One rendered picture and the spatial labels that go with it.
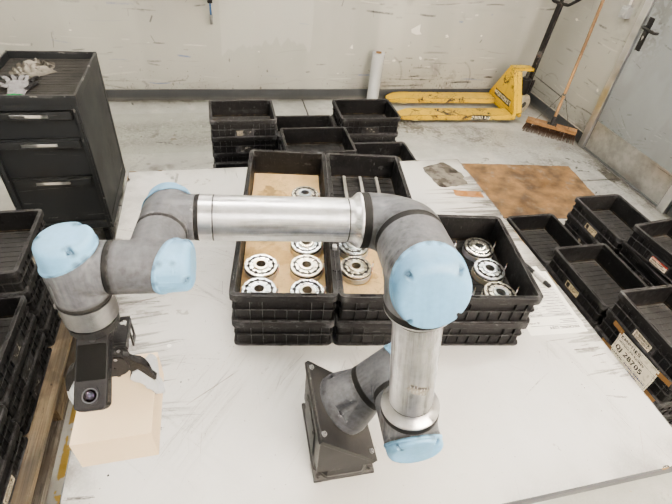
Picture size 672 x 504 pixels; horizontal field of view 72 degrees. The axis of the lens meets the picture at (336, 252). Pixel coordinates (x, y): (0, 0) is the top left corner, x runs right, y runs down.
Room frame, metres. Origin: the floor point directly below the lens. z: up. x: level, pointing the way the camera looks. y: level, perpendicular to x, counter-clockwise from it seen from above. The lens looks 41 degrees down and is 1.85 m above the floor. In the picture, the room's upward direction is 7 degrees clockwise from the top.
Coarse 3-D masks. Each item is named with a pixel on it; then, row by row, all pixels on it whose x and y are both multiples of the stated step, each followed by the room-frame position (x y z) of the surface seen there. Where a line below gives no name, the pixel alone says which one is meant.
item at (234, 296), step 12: (336, 276) 0.95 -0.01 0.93; (336, 288) 0.91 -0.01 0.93; (240, 300) 0.84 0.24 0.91; (252, 300) 0.84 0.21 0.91; (264, 300) 0.85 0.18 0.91; (276, 300) 0.85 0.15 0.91; (288, 300) 0.86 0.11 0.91; (300, 300) 0.86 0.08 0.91; (312, 300) 0.86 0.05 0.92; (324, 300) 0.87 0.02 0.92; (336, 300) 0.88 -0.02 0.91
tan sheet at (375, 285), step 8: (368, 256) 1.17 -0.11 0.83; (376, 256) 1.18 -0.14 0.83; (376, 264) 1.14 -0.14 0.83; (376, 272) 1.10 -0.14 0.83; (376, 280) 1.06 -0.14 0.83; (344, 288) 1.01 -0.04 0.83; (352, 288) 1.01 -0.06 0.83; (360, 288) 1.02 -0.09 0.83; (368, 288) 1.02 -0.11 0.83; (376, 288) 1.02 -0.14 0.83
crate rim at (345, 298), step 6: (336, 252) 1.06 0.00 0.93; (336, 258) 1.03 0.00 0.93; (336, 264) 1.01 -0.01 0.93; (336, 270) 0.98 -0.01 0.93; (342, 282) 0.93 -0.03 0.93; (342, 288) 0.91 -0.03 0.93; (342, 294) 0.89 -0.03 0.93; (348, 294) 0.89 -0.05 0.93; (354, 294) 0.89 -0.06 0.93; (360, 294) 0.89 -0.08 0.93; (366, 294) 0.90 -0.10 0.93; (372, 294) 0.90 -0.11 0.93; (378, 294) 0.90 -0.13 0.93; (342, 300) 0.88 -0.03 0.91; (348, 300) 0.88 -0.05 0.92; (354, 300) 0.88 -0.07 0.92; (360, 300) 0.88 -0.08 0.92; (366, 300) 0.89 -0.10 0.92; (372, 300) 0.89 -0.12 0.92; (378, 300) 0.89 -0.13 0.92
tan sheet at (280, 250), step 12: (252, 252) 1.13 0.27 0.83; (264, 252) 1.13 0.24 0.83; (276, 252) 1.14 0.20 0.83; (288, 252) 1.15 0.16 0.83; (288, 264) 1.09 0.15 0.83; (276, 276) 1.03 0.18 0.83; (288, 276) 1.03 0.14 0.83; (324, 276) 1.05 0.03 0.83; (240, 288) 0.96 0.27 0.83; (276, 288) 0.98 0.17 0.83; (288, 288) 0.98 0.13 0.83; (324, 288) 1.00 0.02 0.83
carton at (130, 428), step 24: (120, 384) 0.43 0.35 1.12; (120, 408) 0.38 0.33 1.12; (144, 408) 0.39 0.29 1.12; (72, 432) 0.33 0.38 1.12; (96, 432) 0.34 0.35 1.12; (120, 432) 0.34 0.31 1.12; (144, 432) 0.35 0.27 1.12; (96, 456) 0.32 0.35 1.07; (120, 456) 0.33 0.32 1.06; (144, 456) 0.34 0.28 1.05
